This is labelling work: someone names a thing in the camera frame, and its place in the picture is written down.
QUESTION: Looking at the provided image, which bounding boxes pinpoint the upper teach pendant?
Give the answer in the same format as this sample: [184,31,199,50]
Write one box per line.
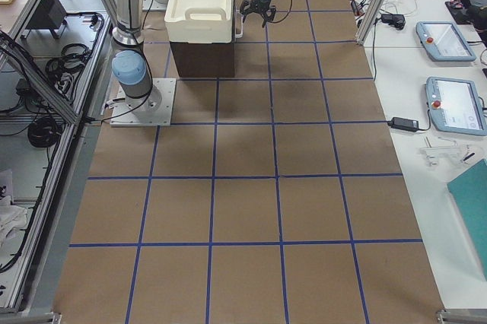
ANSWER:
[415,21,476,62]

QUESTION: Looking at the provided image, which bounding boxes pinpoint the dark wooden drawer cabinet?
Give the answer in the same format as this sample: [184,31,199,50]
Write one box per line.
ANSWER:
[170,42,235,78]

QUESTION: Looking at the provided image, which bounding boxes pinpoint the teal book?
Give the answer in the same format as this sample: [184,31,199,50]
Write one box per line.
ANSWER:
[447,159,487,249]

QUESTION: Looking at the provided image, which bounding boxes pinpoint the black cable coil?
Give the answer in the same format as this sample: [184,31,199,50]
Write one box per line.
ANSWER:
[27,116,60,149]

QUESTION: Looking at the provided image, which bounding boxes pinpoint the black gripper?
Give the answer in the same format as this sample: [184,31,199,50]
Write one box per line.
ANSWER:
[239,0,276,27]

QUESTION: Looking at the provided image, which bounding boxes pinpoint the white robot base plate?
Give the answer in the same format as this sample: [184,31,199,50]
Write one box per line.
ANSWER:
[108,78,177,127]

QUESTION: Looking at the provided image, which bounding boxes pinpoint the lower teach pendant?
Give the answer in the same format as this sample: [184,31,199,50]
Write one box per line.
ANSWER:
[425,77,486,136]

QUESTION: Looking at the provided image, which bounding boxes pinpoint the white plastic crate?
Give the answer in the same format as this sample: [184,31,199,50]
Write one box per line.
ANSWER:
[164,0,234,43]

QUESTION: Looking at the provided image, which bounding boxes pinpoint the teach pendant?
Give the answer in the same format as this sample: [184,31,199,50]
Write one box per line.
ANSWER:
[415,21,476,62]
[425,77,486,136]

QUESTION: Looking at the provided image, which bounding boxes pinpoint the black power adapter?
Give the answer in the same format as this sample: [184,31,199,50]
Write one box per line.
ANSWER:
[387,116,419,132]

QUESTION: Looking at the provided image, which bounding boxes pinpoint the clear acrylic stand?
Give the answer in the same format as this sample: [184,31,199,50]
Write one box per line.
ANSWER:
[419,138,476,167]

